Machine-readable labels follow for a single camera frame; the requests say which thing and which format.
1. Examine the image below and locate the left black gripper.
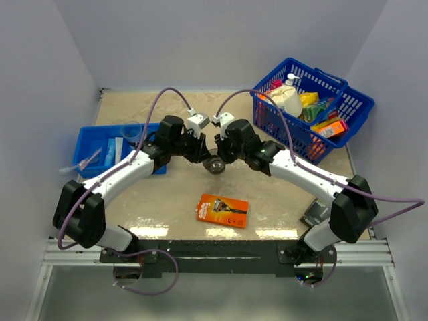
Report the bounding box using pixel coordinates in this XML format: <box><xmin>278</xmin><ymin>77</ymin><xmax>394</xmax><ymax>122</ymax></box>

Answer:
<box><xmin>170</xmin><ymin>128</ymin><xmax>212</xmax><ymax>164</ymax></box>

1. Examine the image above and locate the clear textured acrylic tray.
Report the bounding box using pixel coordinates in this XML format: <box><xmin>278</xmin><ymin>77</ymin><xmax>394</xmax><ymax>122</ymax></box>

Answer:
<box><xmin>182</xmin><ymin>143</ymin><xmax>247</xmax><ymax>173</ymax></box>

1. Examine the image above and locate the small red box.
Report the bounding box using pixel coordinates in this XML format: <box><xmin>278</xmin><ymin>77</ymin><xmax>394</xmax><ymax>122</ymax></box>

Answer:
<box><xmin>270</xmin><ymin>79</ymin><xmax>282</xmax><ymax>90</ymax></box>

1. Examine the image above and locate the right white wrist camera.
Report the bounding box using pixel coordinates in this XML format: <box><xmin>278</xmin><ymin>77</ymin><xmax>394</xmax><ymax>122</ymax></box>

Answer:
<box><xmin>211</xmin><ymin>112</ymin><xmax>235</xmax><ymax>128</ymax></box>

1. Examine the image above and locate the dark smoked plastic cup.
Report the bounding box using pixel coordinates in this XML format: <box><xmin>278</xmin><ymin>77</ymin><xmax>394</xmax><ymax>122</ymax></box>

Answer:
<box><xmin>202</xmin><ymin>148</ymin><xmax>226</xmax><ymax>175</ymax></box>

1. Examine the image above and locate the black aluminium base frame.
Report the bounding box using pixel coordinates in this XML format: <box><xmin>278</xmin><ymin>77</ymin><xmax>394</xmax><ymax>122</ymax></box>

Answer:
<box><xmin>43</xmin><ymin>238</ymin><xmax>394</xmax><ymax>287</ymax></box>

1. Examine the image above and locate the white toothpaste tube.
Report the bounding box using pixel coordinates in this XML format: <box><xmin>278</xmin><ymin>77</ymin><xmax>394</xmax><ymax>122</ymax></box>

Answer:
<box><xmin>114</xmin><ymin>137</ymin><xmax>123</xmax><ymax>165</ymax></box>

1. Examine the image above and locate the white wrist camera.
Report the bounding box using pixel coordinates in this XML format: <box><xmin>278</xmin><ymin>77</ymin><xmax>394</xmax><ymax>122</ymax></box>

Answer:
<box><xmin>187</xmin><ymin>114</ymin><xmax>210</xmax><ymax>139</ymax></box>
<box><xmin>211</xmin><ymin>112</ymin><xmax>235</xmax><ymax>128</ymax></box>

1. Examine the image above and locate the blue plastic bin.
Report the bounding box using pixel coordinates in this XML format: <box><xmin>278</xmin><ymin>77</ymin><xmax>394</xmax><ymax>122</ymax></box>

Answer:
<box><xmin>72</xmin><ymin>122</ymin><xmax>167</xmax><ymax>179</ymax></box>

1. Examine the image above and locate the pink wrapped toothbrush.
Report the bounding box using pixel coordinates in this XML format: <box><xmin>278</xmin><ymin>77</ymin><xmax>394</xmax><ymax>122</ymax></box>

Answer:
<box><xmin>58</xmin><ymin>148</ymin><xmax>101</xmax><ymax>174</ymax></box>

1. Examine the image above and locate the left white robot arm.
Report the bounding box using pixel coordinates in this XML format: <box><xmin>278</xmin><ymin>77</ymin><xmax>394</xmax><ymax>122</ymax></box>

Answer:
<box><xmin>53</xmin><ymin>114</ymin><xmax>209</xmax><ymax>262</ymax></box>

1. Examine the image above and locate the orange razor box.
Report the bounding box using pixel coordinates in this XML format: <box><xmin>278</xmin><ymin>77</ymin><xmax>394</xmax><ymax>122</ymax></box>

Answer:
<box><xmin>196</xmin><ymin>193</ymin><xmax>249</xmax><ymax>229</ymax></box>

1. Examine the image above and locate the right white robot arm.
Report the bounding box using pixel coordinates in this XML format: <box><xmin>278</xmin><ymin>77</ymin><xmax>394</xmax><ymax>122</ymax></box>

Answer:
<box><xmin>213</xmin><ymin>113</ymin><xmax>379</xmax><ymax>263</ymax></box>

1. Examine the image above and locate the black green razor package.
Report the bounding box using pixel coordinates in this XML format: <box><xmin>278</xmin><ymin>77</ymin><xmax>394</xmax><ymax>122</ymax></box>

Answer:
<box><xmin>300</xmin><ymin>199</ymin><xmax>330</xmax><ymax>227</ymax></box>

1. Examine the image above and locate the orange pink box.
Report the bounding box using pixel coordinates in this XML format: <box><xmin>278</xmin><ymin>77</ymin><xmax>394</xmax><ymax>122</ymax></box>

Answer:
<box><xmin>311</xmin><ymin>117</ymin><xmax>348</xmax><ymax>138</ymax></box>

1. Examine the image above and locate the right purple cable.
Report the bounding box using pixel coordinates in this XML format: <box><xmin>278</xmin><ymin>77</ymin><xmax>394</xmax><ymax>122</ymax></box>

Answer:
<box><xmin>213</xmin><ymin>88</ymin><xmax>426</xmax><ymax>288</ymax></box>

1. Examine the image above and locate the blue shopping basket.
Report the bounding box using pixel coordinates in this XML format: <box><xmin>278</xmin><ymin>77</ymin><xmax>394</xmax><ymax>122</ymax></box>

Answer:
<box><xmin>251</xmin><ymin>58</ymin><xmax>375</xmax><ymax>165</ymax></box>

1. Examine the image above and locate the green sponge pack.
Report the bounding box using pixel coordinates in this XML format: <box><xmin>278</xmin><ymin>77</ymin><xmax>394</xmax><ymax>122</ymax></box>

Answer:
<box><xmin>302</xmin><ymin>98</ymin><xmax>334</xmax><ymax>123</ymax></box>

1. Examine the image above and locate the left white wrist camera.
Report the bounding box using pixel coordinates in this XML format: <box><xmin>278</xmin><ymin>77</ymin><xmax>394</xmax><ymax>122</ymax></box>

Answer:
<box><xmin>187</xmin><ymin>114</ymin><xmax>210</xmax><ymax>139</ymax></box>

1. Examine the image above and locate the white pump bottle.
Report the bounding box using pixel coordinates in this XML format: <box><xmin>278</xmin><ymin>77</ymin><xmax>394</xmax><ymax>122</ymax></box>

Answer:
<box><xmin>285</xmin><ymin>73</ymin><xmax>300</xmax><ymax>86</ymax></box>

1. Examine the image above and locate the yellow sponge pack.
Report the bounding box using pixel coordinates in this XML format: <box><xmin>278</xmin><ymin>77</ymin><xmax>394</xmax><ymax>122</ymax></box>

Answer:
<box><xmin>298</xmin><ymin>92</ymin><xmax>319</xmax><ymax>107</ymax></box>

